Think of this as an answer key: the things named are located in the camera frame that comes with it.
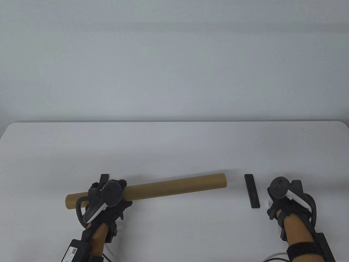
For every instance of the person's right hand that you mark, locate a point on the person's right hand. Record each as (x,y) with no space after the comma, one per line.
(282,208)

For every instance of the person's left hand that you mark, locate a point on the person's left hand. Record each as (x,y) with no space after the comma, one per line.
(109,218)

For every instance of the white round tube cap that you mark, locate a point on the white round tube cap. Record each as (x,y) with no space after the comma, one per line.
(268,203)

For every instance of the black paperweight bar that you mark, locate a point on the black paperweight bar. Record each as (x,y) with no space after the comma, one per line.
(104,178)
(252,191)

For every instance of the brown cardboard mailing tube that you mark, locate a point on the brown cardboard mailing tube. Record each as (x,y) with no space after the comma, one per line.
(169,188)

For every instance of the person's left forearm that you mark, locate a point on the person's left forearm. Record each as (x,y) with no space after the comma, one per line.
(96,240)

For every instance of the person's right forearm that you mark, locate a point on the person's right forearm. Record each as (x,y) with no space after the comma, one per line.
(298,229)

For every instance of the black and white controller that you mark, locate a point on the black and white controller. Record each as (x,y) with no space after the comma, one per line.
(111,193)
(279,187)

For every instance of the black sensor box white label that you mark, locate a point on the black sensor box white label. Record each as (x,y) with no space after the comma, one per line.
(76,251)

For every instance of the plain black sensor box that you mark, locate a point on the plain black sensor box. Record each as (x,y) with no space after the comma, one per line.
(324,247)

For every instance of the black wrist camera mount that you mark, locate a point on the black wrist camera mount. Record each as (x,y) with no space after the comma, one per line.
(282,230)
(110,234)

